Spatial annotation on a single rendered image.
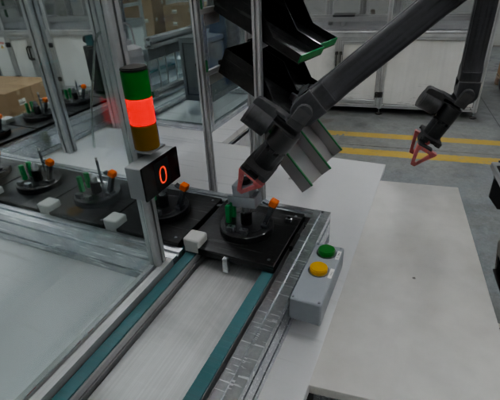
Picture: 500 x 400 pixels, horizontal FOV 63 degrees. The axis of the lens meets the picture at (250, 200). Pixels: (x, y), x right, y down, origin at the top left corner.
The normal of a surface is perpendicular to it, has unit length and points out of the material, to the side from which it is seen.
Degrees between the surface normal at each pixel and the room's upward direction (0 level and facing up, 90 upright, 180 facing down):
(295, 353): 0
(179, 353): 0
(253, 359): 0
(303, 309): 90
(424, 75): 90
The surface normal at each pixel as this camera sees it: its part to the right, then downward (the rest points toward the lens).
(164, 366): -0.04, -0.87
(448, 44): -0.28, 0.50
